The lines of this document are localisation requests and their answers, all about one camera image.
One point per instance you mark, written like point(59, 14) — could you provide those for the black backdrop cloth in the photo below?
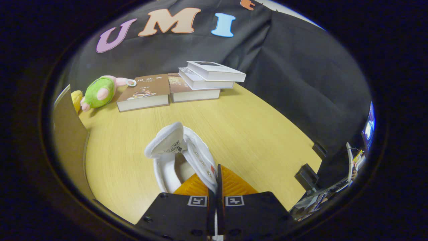
point(284, 67)

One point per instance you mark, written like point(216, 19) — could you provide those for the white canvas shoe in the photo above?
point(167, 140)

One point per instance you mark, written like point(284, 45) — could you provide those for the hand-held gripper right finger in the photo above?
point(254, 214)

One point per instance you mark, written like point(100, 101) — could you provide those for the yellow plush toy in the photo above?
point(76, 100)

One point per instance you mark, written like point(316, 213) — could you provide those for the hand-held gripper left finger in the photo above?
point(177, 214)

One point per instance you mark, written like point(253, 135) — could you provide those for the green plush toy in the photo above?
point(98, 92)

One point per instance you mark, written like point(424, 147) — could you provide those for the white patterned cover book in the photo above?
point(204, 84)

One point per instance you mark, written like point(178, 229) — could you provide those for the beige fabric storage box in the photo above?
point(68, 140)

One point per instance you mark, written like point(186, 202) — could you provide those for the black table clamp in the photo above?
point(320, 150)
point(306, 176)

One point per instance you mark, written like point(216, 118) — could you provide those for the cluttered equipment pile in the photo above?
point(321, 199)

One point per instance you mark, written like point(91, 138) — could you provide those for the brown cover book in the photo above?
point(143, 93)
point(194, 95)

